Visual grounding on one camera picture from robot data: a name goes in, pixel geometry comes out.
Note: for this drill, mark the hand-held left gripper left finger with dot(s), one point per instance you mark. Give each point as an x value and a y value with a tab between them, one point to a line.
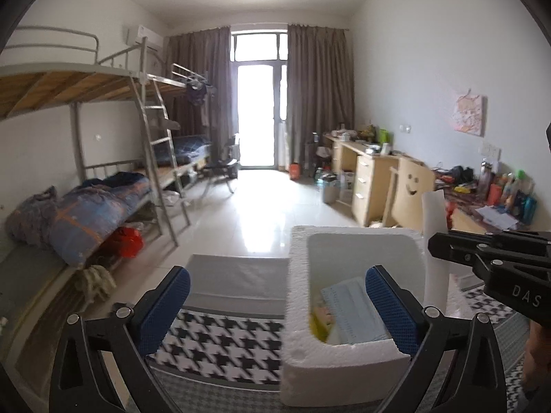
165	309

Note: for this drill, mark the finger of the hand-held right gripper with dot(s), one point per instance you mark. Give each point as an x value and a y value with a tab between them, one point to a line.
525	237
452	247

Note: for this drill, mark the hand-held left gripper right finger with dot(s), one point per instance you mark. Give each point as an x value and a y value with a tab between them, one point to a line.
391	309

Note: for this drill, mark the blue face mask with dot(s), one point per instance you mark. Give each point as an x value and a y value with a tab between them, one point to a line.
353	309

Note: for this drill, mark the white foam box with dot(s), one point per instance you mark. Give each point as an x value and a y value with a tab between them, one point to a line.
301	361

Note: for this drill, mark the person's right hand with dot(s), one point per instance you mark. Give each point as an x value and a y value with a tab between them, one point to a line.
538	361

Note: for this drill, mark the teal can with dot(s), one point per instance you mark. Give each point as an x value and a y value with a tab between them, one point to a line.
530	210

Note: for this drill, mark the dark blue bottle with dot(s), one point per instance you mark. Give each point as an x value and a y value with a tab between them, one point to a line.
520	204

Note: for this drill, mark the white paper sheets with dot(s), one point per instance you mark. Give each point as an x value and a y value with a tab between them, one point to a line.
495	217

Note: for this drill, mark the red container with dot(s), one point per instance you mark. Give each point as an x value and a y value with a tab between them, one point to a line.
495	194

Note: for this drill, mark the green cap bottle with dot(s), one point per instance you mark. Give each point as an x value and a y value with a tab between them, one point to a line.
521	178

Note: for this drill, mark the yellow object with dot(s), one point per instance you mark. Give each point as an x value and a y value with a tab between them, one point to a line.
462	189

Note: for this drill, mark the houndstooth tablecloth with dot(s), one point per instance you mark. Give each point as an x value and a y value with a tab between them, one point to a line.
215	344

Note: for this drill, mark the wooden chair with smiley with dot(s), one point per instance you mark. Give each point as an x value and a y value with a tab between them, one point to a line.
413	193

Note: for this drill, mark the beige rag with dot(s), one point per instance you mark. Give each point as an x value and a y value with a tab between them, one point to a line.
95	284

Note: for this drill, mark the red plastic bag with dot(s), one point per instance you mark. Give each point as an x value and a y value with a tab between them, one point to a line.
128	243

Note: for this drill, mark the wooden desk with drawers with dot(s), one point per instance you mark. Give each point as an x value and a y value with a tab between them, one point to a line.
366	180

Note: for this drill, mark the blue quilt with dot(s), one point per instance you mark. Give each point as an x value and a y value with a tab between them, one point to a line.
99	211

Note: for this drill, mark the green box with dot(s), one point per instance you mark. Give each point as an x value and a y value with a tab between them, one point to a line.
384	135

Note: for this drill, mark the metal trash can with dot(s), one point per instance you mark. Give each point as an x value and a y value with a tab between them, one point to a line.
330	189

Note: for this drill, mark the black chair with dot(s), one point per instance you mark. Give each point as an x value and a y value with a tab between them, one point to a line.
221	167

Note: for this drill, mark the grey purple blanket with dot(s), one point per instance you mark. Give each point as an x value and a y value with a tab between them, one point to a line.
32	219

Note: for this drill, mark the orange bucket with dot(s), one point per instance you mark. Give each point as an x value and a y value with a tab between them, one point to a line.
295	171

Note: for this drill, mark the wide brown curtain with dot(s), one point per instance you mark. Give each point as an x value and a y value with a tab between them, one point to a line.
320	94

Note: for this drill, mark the narrow brown curtain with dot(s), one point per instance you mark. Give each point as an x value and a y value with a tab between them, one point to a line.
200	94

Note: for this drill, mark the dark hanging clothes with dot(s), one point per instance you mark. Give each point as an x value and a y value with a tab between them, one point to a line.
198	92

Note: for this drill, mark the glass balcony door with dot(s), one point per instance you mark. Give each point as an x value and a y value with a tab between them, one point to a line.
259	107

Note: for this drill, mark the large metal bunk bed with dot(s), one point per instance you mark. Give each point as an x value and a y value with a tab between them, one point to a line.
64	86

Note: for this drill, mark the white air conditioner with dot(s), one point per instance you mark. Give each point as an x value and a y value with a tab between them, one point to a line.
144	36

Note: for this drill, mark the white wall socket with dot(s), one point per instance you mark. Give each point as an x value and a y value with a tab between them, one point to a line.
490	151

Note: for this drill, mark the pink wall picture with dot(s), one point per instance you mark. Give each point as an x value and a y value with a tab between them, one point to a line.
469	113

